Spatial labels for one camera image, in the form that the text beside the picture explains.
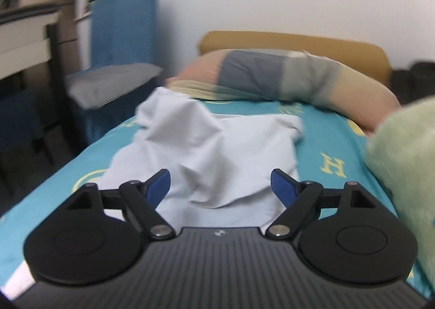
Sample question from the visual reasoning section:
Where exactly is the grey seat cushion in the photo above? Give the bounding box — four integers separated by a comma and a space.
64, 63, 163, 110

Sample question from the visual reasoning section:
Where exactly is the tan padded headboard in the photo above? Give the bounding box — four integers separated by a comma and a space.
198, 31, 392, 94

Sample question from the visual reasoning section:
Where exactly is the white t-shirt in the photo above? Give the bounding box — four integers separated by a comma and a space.
98, 86, 305, 229

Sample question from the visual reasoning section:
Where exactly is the green plush printed blanket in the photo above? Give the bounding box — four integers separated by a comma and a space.
365, 96, 435, 284

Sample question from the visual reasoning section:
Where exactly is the striped beige grey pillow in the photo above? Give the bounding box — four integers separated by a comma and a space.
165, 49, 402, 133

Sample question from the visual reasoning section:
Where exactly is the black clothing heap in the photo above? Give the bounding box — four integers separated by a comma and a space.
391, 62, 435, 106

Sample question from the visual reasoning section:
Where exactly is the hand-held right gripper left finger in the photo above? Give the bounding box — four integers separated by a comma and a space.
65, 168, 176, 239

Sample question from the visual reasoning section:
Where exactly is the white desk with black legs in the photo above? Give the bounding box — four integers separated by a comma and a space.
0, 2, 80, 157

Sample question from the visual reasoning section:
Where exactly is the bed with teal printed sheet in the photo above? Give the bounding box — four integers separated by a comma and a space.
0, 98, 435, 300

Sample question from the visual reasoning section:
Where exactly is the blue covered chair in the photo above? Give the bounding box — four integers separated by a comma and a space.
64, 0, 164, 147

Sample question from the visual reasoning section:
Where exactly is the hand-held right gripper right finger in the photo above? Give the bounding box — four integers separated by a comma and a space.
265, 168, 377, 239

